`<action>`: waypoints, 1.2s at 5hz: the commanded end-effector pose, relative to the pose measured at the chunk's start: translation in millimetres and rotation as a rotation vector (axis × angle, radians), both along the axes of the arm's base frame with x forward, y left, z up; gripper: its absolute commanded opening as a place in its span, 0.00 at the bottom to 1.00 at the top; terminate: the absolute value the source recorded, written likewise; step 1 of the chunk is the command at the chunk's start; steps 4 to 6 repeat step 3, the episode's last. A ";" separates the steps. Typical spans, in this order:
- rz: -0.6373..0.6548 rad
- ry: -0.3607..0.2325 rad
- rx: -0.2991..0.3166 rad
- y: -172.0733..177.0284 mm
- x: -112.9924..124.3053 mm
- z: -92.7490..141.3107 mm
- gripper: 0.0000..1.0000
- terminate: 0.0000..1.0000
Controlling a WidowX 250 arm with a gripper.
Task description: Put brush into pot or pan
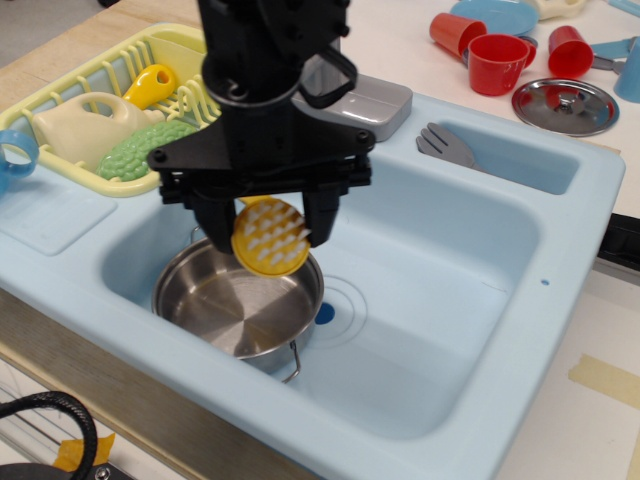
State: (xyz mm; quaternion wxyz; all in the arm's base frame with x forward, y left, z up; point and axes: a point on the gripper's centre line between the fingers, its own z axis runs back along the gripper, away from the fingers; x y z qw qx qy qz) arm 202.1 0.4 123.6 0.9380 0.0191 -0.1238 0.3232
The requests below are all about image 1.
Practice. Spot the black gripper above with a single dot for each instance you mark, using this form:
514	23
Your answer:
248	152

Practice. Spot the yellow round dish brush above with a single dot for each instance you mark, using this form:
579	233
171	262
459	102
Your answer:
270	237

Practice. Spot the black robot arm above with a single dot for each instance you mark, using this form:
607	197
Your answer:
260	54

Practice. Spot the stainless steel pot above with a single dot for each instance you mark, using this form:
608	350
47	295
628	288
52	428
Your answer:
264	322

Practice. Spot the steel pot lid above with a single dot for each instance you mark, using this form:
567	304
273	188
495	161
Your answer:
565	106

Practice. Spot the yellow dish drying rack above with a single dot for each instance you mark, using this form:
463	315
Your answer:
181	48

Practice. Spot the grey toy faucet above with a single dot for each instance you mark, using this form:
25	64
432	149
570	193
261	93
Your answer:
365	107

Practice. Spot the green bumpy toy vegetable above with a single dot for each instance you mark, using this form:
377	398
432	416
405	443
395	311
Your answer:
127	161

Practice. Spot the grey toy fork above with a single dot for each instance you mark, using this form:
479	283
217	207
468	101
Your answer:
439	142

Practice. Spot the light blue toy sink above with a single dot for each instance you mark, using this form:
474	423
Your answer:
452	289

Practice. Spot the cream toy jug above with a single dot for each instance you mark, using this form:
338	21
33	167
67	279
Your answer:
85	128

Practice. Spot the wooden board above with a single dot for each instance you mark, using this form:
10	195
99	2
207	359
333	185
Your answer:
43	40

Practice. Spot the red toy cup lying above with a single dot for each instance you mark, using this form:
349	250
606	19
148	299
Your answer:
453	33

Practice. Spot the blue cup at left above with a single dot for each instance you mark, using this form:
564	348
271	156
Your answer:
19	157

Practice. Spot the blue cup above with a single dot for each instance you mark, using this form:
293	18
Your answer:
19	157
627	87

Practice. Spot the red toy mug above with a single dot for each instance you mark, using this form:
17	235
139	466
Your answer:
495	62

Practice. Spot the yellow tape piece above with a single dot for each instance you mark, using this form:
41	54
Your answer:
70	453

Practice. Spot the light blue plate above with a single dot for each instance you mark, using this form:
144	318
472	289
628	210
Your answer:
507	17

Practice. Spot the red toy cup right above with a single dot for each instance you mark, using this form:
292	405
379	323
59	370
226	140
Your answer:
570	56

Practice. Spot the cream toy item top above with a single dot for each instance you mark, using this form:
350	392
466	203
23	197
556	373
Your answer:
550	9

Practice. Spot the black object right edge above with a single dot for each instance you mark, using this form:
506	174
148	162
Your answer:
621	243

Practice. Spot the blue cup at right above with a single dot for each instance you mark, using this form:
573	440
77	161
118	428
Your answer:
627	87

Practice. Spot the beige masking tape strip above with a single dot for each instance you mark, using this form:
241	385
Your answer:
607	379

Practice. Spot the orange yellow toy handle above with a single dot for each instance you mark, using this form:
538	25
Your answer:
153	84

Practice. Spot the blue handled utensil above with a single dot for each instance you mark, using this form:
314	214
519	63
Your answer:
611	56

